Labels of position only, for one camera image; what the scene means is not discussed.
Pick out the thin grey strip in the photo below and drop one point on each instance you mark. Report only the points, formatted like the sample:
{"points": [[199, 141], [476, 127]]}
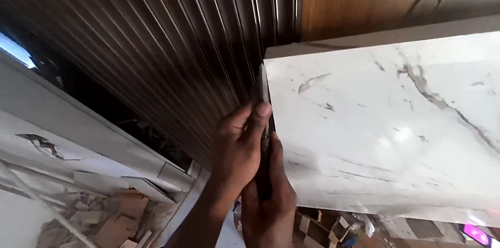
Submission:
{"points": [[263, 84]]}

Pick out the open brown cardboard box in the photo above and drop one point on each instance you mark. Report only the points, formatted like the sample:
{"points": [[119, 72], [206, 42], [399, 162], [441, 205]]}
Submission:
{"points": [[320, 228]]}

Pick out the clear plastic wrap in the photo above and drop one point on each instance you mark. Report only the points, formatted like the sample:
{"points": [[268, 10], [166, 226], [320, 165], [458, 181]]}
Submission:
{"points": [[367, 224]]}

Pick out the person's right fingers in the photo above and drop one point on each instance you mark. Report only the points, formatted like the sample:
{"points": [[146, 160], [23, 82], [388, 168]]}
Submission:
{"points": [[277, 158]]}

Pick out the blue plastic piece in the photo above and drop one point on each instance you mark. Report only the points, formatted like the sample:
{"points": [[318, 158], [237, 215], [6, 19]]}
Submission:
{"points": [[350, 241]]}

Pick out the pink screen device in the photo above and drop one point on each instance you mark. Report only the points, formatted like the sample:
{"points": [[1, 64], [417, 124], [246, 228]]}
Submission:
{"points": [[475, 234]]}

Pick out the person's left forearm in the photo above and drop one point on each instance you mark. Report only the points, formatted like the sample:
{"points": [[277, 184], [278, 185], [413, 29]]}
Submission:
{"points": [[201, 222]]}

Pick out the white long thin pole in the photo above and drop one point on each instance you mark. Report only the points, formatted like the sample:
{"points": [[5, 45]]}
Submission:
{"points": [[54, 213]]}

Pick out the brown wooden panel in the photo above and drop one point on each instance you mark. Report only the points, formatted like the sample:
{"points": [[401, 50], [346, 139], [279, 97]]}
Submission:
{"points": [[363, 2]]}

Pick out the person's left index finger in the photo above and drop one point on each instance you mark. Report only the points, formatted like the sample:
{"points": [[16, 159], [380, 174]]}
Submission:
{"points": [[240, 117]]}

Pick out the person's left thumb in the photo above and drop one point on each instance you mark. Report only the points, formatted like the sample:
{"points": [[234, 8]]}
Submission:
{"points": [[257, 123]]}

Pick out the white marbled slab tabletop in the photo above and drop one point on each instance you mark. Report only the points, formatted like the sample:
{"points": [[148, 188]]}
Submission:
{"points": [[371, 123]]}

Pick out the person's left hand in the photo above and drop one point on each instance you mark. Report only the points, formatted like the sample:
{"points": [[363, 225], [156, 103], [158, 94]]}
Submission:
{"points": [[234, 162]]}

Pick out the pile of cardboard debris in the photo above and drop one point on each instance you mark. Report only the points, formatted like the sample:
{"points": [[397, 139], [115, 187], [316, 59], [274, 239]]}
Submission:
{"points": [[113, 216]]}

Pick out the dark brown fluted panel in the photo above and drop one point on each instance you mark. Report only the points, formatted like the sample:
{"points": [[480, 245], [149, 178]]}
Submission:
{"points": [[187, 52]]}

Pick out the person's right hand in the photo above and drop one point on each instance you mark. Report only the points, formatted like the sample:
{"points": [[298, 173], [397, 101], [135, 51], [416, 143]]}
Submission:
{"points": [[279, 209]]}

